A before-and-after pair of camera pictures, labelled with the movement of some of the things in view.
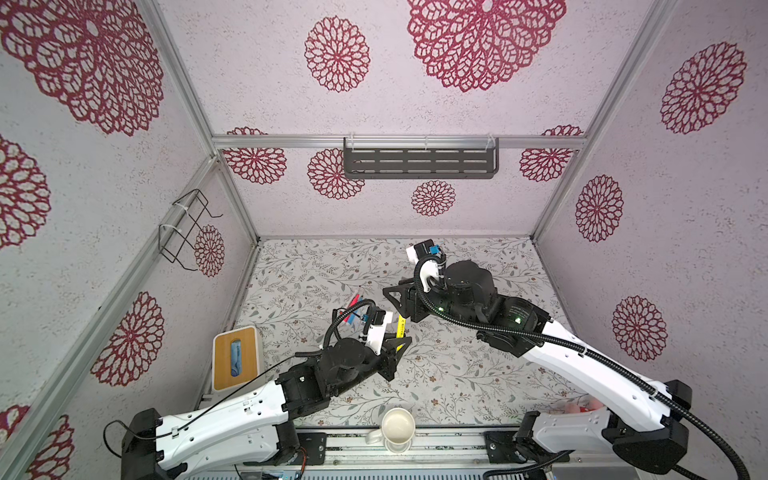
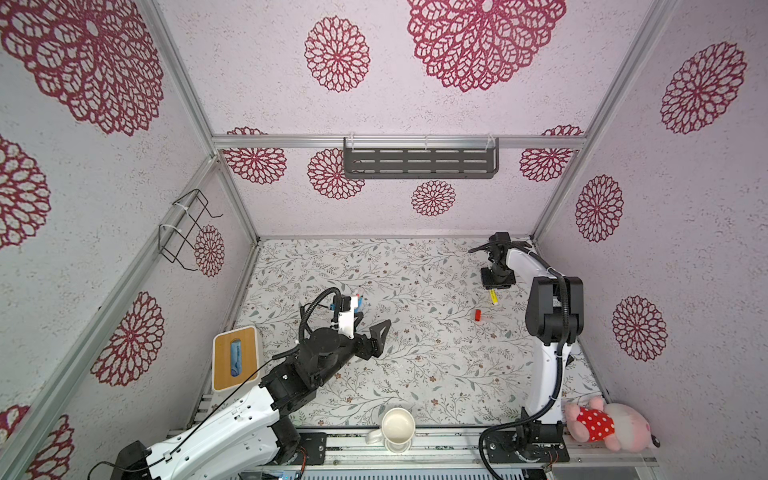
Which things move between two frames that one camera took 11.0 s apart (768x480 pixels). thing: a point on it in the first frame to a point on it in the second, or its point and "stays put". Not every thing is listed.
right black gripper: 410,301 to 488,283
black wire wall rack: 182,219 stays put
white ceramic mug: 397,430 stays put
